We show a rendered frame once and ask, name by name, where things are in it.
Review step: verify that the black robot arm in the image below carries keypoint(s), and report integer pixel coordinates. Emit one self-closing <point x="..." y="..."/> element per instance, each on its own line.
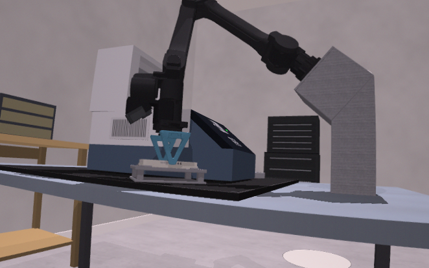
<point x="279" y="52"/>

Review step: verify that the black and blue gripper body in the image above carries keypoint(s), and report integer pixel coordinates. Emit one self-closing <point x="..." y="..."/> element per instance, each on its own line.
<point x="172" y="125"/>

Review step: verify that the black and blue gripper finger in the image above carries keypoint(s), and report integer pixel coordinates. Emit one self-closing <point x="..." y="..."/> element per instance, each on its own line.
<point x="154" y="139"/>
<point x="174" y="135"/>

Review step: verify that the white real-time pcr cycler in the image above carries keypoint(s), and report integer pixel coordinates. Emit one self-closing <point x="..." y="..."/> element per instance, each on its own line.
<point x="115" y="144"/>

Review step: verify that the white well pcr plate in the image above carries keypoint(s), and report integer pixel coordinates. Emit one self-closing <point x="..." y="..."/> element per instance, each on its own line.
<point x="165" y="164"/>

